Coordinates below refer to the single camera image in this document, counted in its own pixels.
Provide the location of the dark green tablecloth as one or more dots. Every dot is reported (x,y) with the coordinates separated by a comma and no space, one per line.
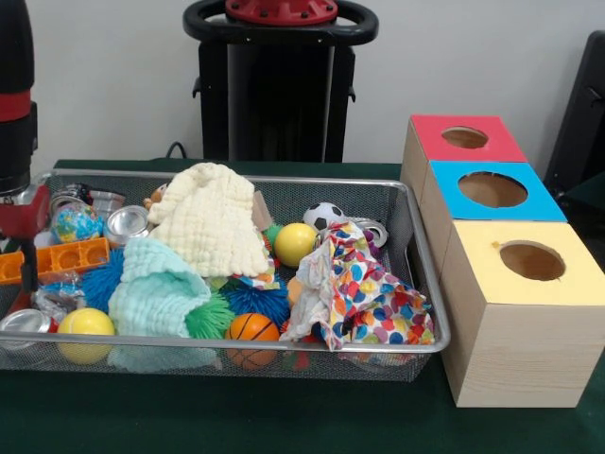
(236,416)

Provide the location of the silver drink can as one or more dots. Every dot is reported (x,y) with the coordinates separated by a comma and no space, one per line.
(23,324)
(127,222)

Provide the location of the blue spiky ball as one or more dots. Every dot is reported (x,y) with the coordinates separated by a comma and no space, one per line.
(101,279)
(257,302)

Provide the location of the clear plastic packet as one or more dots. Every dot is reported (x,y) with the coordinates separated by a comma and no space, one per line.
(57,298)

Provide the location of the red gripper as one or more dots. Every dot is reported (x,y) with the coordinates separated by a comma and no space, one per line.
(23,217)

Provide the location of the yellow foam ball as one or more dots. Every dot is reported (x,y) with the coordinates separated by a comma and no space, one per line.
(295,243)
(85,324)

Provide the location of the blue globe ball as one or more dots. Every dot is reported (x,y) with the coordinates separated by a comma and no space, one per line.
(78,224)

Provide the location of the shallow silver mesh bin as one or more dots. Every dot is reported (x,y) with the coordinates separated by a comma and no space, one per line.
(293,366)

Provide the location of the small soccer ball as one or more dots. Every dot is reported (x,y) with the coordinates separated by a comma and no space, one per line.
(323,215)

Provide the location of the orange plastic grid tray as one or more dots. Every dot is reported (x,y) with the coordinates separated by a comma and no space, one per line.
(66,257)

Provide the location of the green spiky ball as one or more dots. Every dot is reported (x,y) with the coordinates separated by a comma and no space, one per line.
(210,321)

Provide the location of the wooden three-hole box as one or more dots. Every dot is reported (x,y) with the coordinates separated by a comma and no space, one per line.
(520,354)

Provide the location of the dark green side-table cloth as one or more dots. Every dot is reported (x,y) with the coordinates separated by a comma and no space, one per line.
(591,186)

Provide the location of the black flat panel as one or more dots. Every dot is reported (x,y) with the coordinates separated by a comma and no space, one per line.
(581,118)

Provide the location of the mint green waffle cloth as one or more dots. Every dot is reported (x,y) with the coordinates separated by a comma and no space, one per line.
(156,293)

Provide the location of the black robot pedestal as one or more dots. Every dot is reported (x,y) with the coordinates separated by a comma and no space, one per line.
(283,94)

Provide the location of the orange toy basketball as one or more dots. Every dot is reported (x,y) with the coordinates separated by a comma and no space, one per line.
(253,328)

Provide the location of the large polka dot cloth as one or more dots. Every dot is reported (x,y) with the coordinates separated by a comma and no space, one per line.
(378,307)

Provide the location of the small polka dot cloth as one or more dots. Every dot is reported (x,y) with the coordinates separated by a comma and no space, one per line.
(350,236)

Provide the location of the cream waffle cloth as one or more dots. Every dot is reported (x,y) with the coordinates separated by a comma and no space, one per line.
(208,227)

